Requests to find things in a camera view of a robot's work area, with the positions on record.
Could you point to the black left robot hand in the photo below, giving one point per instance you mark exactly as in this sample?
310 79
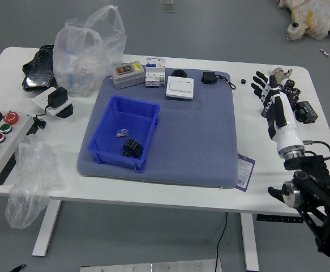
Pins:
19 267

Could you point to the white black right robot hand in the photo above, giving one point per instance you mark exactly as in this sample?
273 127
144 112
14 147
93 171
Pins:
286 133

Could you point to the big black gear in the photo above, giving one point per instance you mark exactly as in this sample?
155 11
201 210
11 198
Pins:
132 145

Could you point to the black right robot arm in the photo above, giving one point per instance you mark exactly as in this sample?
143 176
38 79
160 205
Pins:
309 167

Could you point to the grey push-button control box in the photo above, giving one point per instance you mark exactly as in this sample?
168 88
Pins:
9 141

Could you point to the blue plastic box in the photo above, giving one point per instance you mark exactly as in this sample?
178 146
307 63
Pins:
130 113

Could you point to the dark cylindrical capacitor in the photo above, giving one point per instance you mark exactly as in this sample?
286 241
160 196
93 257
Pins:
290 84
263 114
294 101

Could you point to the black module with green terminal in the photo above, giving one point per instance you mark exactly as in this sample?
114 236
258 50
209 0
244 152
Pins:
307 112

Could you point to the white table leg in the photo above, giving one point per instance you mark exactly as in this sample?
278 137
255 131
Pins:
249 243
47 226

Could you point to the purple white label card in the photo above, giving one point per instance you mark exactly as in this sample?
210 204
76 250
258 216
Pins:
245 173

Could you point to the white metal connector plug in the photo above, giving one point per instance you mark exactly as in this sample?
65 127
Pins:
282 73

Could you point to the tiny black cube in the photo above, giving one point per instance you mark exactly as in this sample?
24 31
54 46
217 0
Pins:
243 81

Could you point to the black table control panel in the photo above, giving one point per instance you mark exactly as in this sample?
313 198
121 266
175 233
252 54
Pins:
278 219

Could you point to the white paper scrap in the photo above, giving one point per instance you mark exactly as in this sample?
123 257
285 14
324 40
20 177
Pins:
324 53

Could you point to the crumpled clear plastic bag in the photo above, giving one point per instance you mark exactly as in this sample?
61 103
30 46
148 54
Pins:
31 175

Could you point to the small black module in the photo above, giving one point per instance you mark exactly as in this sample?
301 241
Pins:
208 78

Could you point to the blue-grey padded mat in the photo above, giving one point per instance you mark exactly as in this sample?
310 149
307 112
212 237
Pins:
181 141

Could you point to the plastic-wrapped white toy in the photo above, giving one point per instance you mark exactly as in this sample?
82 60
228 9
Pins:
317 20

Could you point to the black round knob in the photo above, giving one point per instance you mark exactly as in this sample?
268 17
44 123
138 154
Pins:
179 73

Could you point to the white circuit breaker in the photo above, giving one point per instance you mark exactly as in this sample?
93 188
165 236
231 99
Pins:
154 75

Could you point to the black block under socket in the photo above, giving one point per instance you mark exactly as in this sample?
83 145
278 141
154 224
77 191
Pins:
67 112

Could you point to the small clear bag of screws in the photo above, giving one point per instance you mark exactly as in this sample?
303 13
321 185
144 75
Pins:
121 132

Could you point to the white power socket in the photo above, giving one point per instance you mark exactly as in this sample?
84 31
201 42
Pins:
40 99

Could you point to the clear tape piece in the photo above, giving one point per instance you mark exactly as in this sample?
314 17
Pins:
169 8

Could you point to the black power adapter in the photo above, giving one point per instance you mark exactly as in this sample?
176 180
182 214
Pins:
57 97

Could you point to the black shiny packet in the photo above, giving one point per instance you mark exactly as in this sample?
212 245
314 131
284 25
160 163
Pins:
38 71

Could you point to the large clear plastic bag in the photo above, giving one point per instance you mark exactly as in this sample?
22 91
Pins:
79 56

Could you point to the white wall switch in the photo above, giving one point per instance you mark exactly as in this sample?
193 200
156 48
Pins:
180 88

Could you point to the grey two-button switch box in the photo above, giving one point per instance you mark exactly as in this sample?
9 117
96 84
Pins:
128 78

